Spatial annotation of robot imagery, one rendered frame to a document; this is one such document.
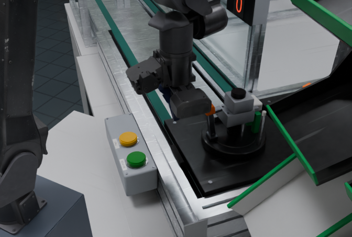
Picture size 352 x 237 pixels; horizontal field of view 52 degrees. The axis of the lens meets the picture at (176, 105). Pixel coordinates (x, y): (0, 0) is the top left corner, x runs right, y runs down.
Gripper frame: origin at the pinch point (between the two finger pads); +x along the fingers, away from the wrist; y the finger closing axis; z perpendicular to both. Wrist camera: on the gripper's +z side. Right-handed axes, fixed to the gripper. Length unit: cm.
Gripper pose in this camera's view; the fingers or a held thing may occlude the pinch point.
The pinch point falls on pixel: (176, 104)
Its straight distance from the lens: 69.3
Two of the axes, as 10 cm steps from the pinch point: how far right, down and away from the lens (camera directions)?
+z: -9.4, 1.9, -2.8
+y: 3.4, 5.3, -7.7
